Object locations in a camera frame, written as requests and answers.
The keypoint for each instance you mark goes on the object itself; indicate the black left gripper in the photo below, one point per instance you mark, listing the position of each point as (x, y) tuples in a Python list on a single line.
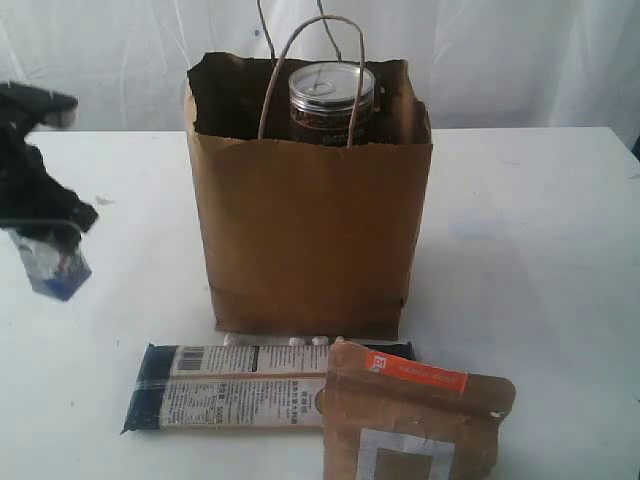
[(33, 203)]

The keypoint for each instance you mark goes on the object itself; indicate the white blue milk carton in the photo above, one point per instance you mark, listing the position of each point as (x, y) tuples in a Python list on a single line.
[(51, 273)]

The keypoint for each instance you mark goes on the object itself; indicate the dark grain can silver lid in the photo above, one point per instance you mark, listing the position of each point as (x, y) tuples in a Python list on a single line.
[(331, 104)]

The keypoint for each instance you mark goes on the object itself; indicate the brown kraft stand-up pouch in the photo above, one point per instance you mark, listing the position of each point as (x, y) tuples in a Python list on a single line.
[(386, 417)]

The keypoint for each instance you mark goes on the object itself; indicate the brown paper bag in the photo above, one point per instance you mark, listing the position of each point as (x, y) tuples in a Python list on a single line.
[(302, 239)]

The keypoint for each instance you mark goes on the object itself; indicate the black rice vacuum pack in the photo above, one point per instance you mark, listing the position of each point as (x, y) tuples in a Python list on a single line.
[(229, 387)]

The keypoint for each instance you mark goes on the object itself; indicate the white backdrop curtain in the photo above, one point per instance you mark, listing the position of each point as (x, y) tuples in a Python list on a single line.
[(474, 63)]

